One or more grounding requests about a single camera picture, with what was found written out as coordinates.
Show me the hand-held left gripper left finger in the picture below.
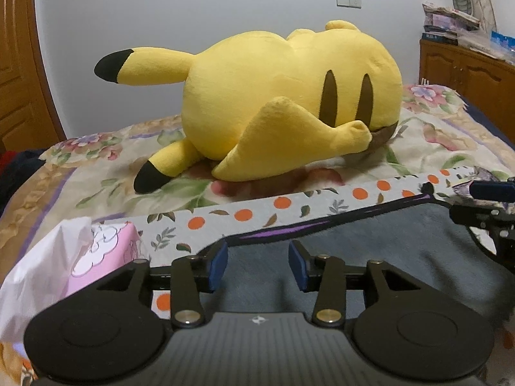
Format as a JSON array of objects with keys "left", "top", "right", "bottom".
[{"left": 95, "top": 242, "right": 229, "bottom": 329}]

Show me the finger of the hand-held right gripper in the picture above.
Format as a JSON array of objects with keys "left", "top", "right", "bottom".
[
  {"left": 448, "top": 204, "right": 515, "bottom": 231},
  {"left": 469, "top": 180, "right": 515, "bottom": 202}
]

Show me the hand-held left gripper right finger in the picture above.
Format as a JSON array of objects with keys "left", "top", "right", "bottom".
[{"left": 288, "top": 240, "right": 424, "bottom": 325}]

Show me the grey towel with orange dots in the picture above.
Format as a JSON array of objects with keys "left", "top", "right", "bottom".
[{"left": 137, "top": 166, "right": 515, "bottom": 332}]

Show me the wooden cabinet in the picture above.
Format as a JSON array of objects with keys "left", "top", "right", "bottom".
[{"left": 418, "top": 38, "right": 515, "bottom": 107}]

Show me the clear plastic bag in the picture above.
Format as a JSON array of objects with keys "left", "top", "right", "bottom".
[{"left": 458, "top": 28, "right": 515, "bottom": 66}]

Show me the floral bed sheet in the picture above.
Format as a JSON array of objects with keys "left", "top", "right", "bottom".
[{"left": 0, "top": 83, "right": 515, "bottom": 386}]

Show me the yellow plush toy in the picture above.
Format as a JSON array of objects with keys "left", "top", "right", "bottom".
[{"left": 94, "top": 20, "right": 403, "bottom": 194}]

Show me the stack of books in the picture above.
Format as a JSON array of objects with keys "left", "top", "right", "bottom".
[{"left": 421, "top": 2, "right": 482, "bottom": 46}]

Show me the dark cloth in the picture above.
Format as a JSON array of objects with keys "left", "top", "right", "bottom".
[{"left": 0, "top": 149, "right": 47, "bottom": 215}]

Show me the wooden door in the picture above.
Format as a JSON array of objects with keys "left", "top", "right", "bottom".
[{"left": 0, "top": 0, "right": 67, "bottom": 154}]

